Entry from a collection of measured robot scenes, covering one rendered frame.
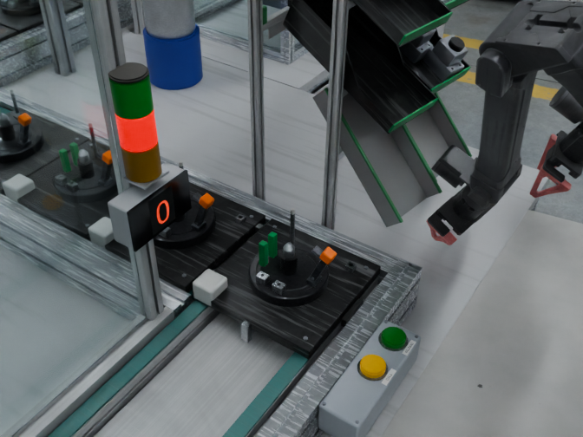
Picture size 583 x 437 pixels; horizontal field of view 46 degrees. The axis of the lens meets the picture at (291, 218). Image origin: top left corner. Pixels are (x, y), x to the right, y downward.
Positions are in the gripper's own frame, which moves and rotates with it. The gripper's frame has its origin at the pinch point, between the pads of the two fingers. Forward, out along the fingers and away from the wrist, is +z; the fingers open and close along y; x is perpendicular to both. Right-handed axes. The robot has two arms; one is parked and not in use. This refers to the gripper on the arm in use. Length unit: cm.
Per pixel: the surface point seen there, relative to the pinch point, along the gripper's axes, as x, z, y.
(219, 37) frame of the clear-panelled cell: -93, 57, -17
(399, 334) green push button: 8.5, -20.7, 31.9
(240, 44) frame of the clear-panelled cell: -86, 55, -19
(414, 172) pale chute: -11.8, -8.3, 2.8
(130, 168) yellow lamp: -32, -42, 52
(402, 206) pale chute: -8.1, -8.6, 9.8
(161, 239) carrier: -32, -7, 49
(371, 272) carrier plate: -2.3, -12.9, 25.3
